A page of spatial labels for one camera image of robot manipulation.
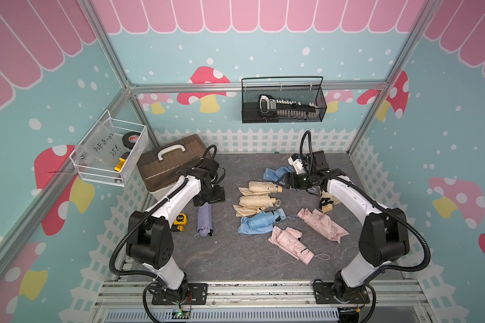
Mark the purple sleeved umbrella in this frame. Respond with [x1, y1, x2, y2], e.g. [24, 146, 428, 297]
[197, 203, 214, 238]

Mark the small blue sleeved umbrella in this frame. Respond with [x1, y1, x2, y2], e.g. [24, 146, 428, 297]
[263, 166, 295, 189]

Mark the beige sleeved umbrella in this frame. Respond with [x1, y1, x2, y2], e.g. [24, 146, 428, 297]
[238, 181, 282, 196]

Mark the pink umbrella sleeve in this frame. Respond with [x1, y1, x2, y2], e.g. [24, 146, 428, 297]
[297, 209, 349, 243]

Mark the light blue sleeved umbrella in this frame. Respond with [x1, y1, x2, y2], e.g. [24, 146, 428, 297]
[238, 208, 298, 235]

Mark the pink sleeved umbrella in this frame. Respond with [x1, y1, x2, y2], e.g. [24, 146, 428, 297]
[268, 226, 330, 265]

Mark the beige umbrella sleeve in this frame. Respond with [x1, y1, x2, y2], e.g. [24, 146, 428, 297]
[326, 192, 341, 205]

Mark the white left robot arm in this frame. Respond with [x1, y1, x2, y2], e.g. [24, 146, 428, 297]
[109, 145, 225, 304]

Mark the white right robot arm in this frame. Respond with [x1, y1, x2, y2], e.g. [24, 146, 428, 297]
[279, 131, 431, 304]

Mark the yellow tape measure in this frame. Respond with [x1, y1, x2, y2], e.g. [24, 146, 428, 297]
[171, 213, 188, 232]

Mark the brown and cream toolbox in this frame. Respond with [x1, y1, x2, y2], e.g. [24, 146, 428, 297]
[137, 134, 206, 192]

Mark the socket set in basket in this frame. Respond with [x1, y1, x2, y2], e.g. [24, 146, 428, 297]
[257, 95, 321, 121]

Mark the yellow tool in bin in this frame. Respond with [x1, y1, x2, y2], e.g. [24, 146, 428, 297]
[114, 152, 130, 172]

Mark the black tape roll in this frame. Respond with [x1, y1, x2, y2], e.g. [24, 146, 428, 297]
[122, 131, 141, 150]

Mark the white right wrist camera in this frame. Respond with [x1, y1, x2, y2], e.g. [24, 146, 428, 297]
[288, 153, 307, 174]

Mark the black wire mesh basket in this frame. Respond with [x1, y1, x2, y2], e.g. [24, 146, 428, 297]
[241, 76, 327, 123]

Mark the clear plastic wall bin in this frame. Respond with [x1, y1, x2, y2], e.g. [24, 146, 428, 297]
[70, 111, 149, 187]

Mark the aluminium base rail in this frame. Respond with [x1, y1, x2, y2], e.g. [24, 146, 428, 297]
[89, 280, 437, 322]

